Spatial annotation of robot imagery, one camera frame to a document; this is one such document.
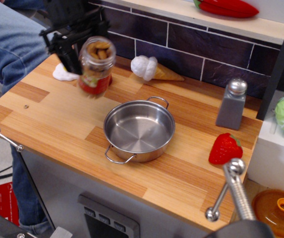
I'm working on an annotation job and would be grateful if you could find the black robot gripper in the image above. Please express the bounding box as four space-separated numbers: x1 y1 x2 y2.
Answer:
40 0 110 74

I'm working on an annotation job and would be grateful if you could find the almond jar with red label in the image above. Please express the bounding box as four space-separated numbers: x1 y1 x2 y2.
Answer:
78 36 116 98

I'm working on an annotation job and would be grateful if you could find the stainless steel pot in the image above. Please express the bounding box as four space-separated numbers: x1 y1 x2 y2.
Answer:
103 96 175 164

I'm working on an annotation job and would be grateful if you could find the orange pot lid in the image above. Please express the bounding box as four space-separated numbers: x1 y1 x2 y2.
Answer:
252 190 284 238

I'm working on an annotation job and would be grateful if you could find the white toy fried egg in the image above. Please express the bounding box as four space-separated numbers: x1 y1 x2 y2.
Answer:
53 63 79 81

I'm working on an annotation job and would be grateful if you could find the person in blue jeans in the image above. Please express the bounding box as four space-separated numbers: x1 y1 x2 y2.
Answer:
0 0 52 236

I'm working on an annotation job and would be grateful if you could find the red toy object behind jar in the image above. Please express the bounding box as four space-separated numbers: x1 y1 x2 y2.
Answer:
109 74 113 86

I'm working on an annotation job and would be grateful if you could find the toy ice cream cone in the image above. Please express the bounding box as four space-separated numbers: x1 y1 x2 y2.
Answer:
131 56 184 81

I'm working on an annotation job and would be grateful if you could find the red box on floor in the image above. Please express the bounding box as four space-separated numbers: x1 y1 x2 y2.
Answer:
0 182 19 226

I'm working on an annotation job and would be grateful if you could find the red toy chili pepper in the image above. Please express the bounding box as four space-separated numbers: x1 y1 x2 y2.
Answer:
193 0 259 18

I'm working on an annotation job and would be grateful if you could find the grey oven control panel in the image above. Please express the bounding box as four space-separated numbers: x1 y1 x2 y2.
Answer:
78 195 140 238

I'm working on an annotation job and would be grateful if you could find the grey salt shaker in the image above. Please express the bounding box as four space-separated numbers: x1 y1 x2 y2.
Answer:
216 78 247 130

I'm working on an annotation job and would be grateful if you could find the red toy strawberry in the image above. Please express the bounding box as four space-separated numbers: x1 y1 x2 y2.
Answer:
208 133 243 165

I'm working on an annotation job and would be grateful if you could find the right metal clamp screw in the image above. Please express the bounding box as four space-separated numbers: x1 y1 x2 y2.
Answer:
205 158 256 222

